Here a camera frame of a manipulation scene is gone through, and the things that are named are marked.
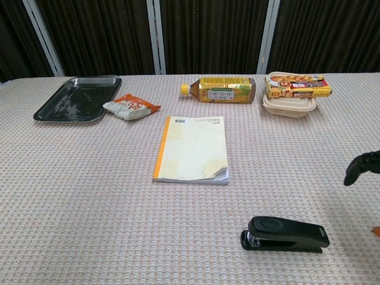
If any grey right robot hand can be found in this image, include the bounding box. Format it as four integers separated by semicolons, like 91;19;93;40
343;150;380;238

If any black stapler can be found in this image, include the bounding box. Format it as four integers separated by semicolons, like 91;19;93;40
240;216;331;254

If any white notebook orange spine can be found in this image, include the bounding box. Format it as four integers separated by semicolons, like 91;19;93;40
152;116;230;185

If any beige takeaway container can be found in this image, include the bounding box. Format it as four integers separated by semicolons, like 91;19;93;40
262;71;317;119

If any yellow curry box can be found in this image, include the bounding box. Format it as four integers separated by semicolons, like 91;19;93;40
264;74;333;99

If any yellow labelled tea bottle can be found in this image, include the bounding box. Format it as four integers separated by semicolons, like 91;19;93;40
180;77;257;105

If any dark pleated curtain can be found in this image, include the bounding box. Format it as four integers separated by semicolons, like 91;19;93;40
0;0;380;83

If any orange white snack packet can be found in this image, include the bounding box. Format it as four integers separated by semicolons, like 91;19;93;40
102;93;162;121

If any black metal tray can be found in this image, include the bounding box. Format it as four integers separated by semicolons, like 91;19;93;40
33;75;123;123

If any grey metal frame post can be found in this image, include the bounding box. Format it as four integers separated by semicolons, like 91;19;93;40
256;0;281;75
23;0;65;77
146;0;166;75

